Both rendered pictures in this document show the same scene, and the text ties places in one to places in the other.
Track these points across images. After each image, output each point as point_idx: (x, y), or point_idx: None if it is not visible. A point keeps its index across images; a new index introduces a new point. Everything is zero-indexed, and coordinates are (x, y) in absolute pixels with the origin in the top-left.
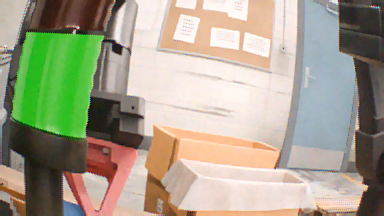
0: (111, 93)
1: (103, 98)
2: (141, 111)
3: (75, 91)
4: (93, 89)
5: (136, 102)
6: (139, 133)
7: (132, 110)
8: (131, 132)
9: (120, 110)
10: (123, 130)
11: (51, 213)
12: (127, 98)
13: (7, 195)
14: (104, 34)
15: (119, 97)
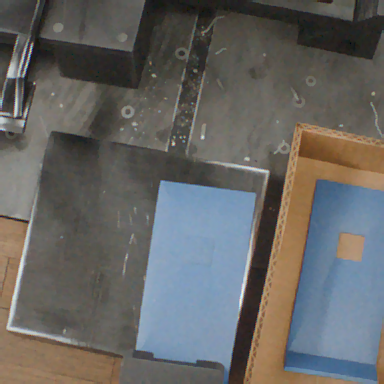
0: (165, 362)
1: (175, 361)
2: (129, 352)
3: None
4: (189, 366)
5: (135, 355)
6: (131, 349)
7: (140, 352)
8: (140, 350)
9: (154, 354)
10: (149, 352)
11: None
12: (145, 358)
13: (380, 5)
14: None
15: (155, 359)
